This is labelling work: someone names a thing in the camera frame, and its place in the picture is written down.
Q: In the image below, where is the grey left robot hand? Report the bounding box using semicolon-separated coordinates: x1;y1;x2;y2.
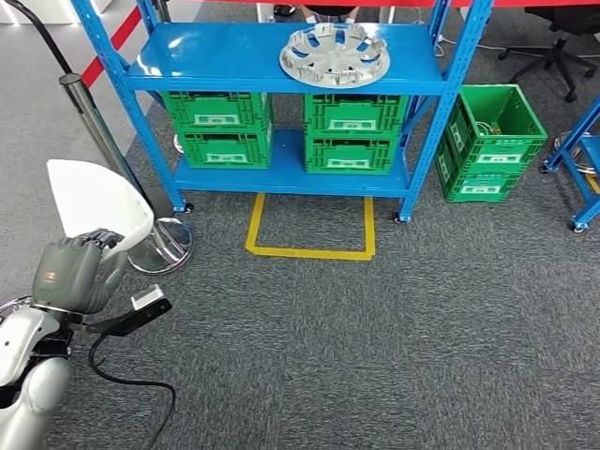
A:
31;228;130;316

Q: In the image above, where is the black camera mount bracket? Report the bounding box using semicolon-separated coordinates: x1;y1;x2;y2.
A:
85;296;174;338

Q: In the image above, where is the black office chair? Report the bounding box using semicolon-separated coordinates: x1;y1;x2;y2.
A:
497;5;600;104

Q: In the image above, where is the grey wheel hubcap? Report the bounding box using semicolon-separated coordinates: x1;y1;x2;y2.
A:
278;22;391;89

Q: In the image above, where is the blue metal shelf rack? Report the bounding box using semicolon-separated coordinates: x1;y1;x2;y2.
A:
538;93;600;235
70;0;495;225

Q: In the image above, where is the open green plastic crate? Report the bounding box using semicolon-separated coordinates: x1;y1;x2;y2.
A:
445;83;549;166

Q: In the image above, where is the white triangular plastic panel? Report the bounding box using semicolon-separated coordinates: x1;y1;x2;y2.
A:
47;158;155;263

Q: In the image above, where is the black barrier belt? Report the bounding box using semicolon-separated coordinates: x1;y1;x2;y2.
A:
4;0;74;76

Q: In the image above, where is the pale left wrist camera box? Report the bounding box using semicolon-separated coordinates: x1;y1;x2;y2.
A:
131;284;165;312

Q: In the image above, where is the yellow floor tape square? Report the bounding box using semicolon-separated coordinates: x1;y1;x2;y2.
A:
244;192;376;263

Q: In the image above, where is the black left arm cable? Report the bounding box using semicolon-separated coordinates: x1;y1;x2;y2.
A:
88;332;177;450

